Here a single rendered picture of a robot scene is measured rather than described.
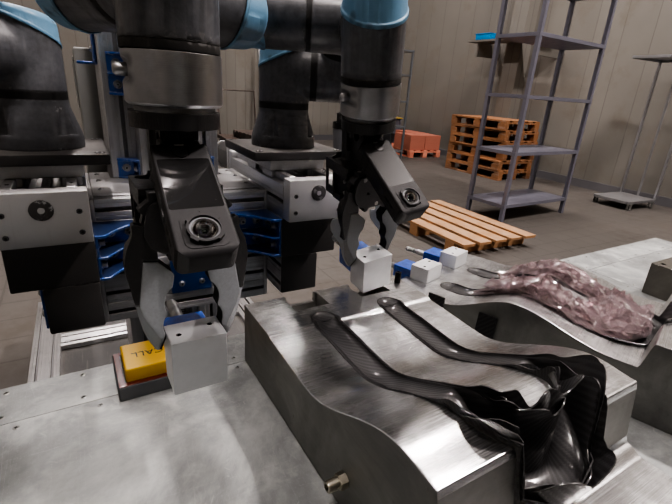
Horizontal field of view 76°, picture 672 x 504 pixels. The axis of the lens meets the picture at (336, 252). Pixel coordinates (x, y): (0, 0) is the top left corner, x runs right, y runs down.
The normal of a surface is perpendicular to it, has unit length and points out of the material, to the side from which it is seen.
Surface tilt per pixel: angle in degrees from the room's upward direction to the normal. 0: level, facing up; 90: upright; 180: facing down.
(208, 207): 33
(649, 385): 90
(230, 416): 0
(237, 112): 90
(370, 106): 101
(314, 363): 3
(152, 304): 90
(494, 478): 83
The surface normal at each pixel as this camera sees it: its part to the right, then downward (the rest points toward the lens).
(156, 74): -0.01, 0.36
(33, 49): 0.81, 0.26
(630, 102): -0.87, 0.12
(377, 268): 0.51, 0.45
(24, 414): 0.07, -0.93
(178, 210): 0.31, -0.60
